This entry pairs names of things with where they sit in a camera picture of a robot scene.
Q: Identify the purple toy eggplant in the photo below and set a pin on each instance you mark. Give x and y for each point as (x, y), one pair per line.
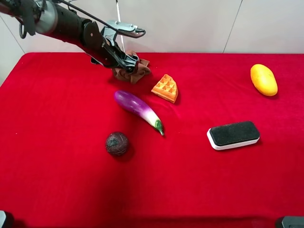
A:
(138, 107)

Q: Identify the dark purple wrinkled ball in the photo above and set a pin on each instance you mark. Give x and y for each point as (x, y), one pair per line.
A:
(117, 144)

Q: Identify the orange waffle piece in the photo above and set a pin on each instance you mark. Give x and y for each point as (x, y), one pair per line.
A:
(166, 88)

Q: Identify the yellow orange mango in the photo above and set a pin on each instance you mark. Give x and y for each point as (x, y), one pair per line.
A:
(263, 80)

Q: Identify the brown cloth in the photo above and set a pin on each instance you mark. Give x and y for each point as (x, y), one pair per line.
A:
(142, 70)

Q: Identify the black white board eraser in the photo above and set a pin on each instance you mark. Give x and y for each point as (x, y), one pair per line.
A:
(233, 135)

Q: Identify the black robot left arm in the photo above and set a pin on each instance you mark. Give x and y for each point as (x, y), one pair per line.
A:
(66, 22)

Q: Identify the white metal pole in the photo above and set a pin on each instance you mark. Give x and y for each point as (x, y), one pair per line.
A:
(119, 20)

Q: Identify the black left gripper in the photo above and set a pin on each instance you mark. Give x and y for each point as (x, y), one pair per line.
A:
(102, 53)

